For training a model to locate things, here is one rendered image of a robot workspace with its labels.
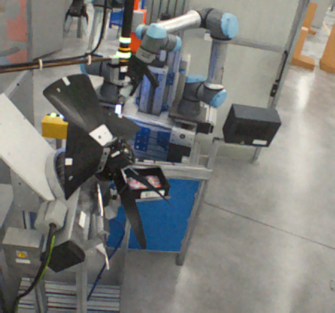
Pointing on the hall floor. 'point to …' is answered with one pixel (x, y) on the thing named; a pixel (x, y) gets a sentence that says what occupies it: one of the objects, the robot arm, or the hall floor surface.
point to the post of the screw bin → (123, 250)
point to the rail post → (193, 222)
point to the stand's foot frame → (66, 289)
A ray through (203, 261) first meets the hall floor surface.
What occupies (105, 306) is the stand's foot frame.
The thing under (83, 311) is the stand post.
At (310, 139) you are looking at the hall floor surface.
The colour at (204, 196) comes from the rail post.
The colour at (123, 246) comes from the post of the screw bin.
